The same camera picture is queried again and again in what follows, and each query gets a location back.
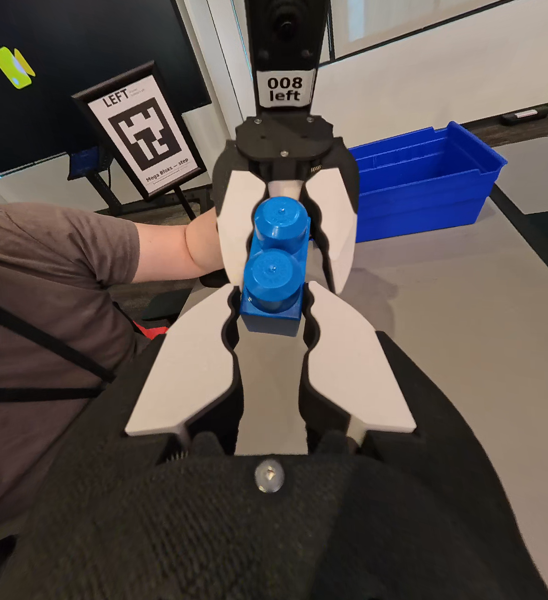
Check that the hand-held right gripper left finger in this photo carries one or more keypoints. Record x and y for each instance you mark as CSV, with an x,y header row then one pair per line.
x,y
180,375

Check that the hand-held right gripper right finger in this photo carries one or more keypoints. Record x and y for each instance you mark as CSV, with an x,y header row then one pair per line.
x,y
358,375

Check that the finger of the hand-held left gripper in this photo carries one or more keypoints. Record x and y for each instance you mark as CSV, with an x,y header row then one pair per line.
x,y
335,225
236,225

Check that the blue mega block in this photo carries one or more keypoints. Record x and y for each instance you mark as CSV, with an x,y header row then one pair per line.
x,y
274,281

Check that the blue plastic bin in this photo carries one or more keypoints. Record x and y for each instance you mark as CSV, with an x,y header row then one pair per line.
x,y
419,187

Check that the red fabric piece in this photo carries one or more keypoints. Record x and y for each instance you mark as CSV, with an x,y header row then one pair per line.
x,y
151,329

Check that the black office chair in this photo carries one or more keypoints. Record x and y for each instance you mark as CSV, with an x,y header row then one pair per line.
x,y
159,311

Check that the framed tag sign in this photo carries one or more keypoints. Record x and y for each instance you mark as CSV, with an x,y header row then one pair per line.
x,y
138,131

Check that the black sign stand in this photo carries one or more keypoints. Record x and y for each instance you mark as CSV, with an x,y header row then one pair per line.
x,y
102,187

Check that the small blue box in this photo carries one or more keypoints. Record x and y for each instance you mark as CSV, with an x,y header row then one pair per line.
x,y
84,164

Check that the black monitor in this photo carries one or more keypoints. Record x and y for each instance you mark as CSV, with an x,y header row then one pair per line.
x,y
91,47

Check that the black floor device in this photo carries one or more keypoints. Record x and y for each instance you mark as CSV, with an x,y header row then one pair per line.
x,y
524,115

